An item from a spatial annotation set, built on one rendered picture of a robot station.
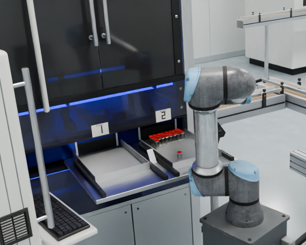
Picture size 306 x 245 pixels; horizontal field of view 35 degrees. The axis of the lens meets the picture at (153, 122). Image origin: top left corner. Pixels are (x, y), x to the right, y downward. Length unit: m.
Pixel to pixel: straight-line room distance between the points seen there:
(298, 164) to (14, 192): 1.93
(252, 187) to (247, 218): 0.13
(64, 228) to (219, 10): 6.46
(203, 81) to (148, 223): 1.22
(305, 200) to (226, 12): 4.89
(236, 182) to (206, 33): 6.21
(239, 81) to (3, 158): 0.81
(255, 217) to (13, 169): 0.91
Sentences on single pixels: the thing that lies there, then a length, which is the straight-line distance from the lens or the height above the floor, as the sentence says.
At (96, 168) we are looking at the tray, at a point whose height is 0.88.
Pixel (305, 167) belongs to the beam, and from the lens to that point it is 3.10.
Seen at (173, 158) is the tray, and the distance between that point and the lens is 2.27.
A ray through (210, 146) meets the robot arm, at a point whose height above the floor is 1.13.
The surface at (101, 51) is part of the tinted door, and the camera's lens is 2.24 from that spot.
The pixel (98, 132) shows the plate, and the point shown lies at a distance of 2.31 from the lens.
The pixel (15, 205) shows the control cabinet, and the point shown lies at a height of 1.03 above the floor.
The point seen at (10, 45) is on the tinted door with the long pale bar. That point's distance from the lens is 2.13.
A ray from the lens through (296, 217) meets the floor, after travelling 3.52.
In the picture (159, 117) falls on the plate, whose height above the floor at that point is 1.01.
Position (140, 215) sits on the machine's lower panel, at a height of 0.50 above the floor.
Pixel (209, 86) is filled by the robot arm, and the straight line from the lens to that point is 1.60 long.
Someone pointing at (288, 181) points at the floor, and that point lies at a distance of 4.00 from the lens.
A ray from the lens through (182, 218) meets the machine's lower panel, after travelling 2.73.
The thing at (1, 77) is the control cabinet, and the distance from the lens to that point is 1.58.
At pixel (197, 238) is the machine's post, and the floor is 0.23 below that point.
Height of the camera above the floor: 1.81
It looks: 20 degrees down
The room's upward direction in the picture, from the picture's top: 4 degrees counter-clockwise
